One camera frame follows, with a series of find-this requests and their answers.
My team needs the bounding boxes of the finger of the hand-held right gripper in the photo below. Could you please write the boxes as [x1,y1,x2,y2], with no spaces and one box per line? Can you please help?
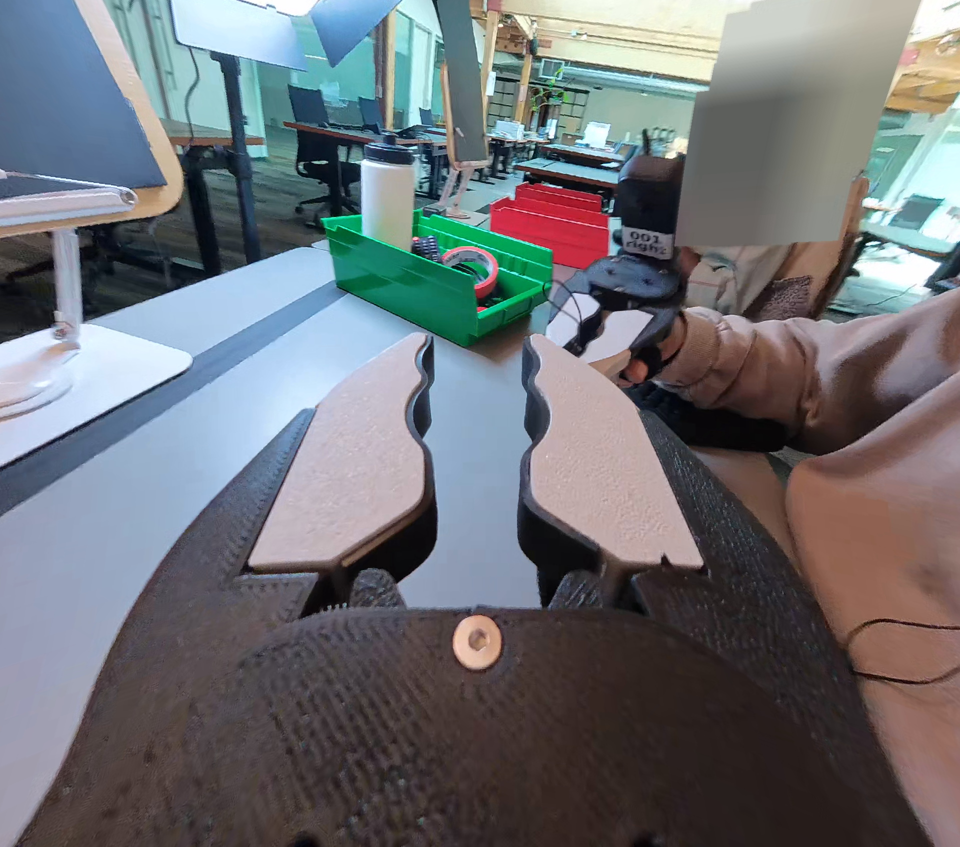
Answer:
[581,308,656,385]
[545,290,603,358]

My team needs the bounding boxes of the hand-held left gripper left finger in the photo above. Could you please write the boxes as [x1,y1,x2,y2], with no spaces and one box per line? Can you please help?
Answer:
[246,331,439,586]

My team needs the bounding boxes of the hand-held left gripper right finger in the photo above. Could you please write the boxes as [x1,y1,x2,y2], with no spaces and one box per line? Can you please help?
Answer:
[517,333,706,582]

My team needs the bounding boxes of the person's right forearm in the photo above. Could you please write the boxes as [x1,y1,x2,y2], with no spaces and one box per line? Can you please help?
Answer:
[660,288,960,460]

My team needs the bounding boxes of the person's right hand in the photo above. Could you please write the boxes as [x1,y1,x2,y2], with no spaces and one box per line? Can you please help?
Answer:
[619,310,687,389]

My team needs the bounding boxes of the red plastic bin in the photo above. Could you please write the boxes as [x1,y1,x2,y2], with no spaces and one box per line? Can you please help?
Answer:
[514,181,625,215]
[489,196,610,269]

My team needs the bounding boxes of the dark office desk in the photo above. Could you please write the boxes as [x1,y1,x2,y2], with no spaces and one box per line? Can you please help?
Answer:
[516,145,639,190]

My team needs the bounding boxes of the red tape roll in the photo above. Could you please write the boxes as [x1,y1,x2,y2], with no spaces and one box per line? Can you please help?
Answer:
[441,245,501,299]

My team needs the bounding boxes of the green potted plant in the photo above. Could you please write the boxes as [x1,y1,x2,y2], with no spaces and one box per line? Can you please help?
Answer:
[528,65,573,113]

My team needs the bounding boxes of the tan office chair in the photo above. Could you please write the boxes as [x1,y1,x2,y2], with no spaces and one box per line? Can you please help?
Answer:
[765,175,873,323]

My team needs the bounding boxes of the green plastic bin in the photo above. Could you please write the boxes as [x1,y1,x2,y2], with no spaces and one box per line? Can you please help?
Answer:
[322,211,555,348]

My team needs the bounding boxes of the white water bottle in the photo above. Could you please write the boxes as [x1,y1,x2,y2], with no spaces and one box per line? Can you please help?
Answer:
[360,142,417,253]

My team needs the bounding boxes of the black flag board wooden stand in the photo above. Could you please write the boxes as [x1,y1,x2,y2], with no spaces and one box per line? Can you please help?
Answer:
[424,0,490,220]

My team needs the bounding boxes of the white metal stand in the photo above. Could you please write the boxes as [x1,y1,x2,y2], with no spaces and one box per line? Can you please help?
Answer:
[0,172,195,467]

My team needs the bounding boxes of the wooden office desk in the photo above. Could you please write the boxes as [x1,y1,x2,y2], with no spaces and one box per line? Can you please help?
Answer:
[283,120,451,203]

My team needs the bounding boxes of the person's beige sweatshirt torso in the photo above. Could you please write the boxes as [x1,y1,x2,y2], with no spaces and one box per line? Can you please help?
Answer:
[780,404,960,847]

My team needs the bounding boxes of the black office chair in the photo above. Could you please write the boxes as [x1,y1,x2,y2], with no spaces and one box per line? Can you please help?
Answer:
[288,85,363,220]

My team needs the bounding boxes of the black light stand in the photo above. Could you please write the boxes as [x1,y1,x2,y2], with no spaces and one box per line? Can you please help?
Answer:
[210,52,265,263]

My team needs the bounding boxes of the wooden desk black legs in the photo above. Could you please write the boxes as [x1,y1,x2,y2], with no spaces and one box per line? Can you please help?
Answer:
[160,117,268,278]

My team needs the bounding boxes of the thin black cable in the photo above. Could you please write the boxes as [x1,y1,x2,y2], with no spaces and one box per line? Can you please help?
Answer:
[843,617,960,685]

